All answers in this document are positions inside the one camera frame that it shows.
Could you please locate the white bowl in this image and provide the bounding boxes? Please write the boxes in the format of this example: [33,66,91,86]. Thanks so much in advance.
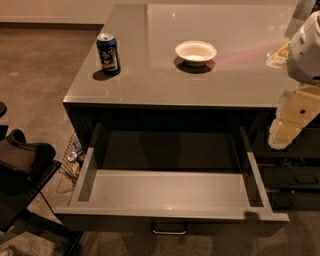
[175,41,217,67]

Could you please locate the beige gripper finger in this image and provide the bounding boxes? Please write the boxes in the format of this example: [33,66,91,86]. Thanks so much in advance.
[268,119,302,150]

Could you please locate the grey cabinet counter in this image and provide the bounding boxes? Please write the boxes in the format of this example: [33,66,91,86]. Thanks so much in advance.
[62,3,320,151]

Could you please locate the black chair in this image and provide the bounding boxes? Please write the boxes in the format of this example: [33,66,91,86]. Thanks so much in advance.
[0,101,84,256]

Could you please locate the dark lower side drawers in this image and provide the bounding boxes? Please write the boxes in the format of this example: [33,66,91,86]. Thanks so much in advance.
[251,113,320,211]

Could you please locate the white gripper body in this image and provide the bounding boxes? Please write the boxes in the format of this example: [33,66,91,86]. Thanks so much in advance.
[279,85,320,128]

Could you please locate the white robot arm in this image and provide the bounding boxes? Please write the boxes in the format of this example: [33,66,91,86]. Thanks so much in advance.
[268,11,320,150]

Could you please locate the grey open top drawer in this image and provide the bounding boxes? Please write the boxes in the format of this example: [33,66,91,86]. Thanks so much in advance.
[55,125,289,236]

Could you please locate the wire mesh basket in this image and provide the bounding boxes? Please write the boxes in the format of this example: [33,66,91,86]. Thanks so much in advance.
[59,133,85,183]

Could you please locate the blue pepsi can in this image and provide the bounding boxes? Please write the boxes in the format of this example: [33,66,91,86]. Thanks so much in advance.
[96,33,121,75]

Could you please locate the metal drawer handle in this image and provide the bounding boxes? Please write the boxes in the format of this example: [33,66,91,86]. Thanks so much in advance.
[151,223,187,235]

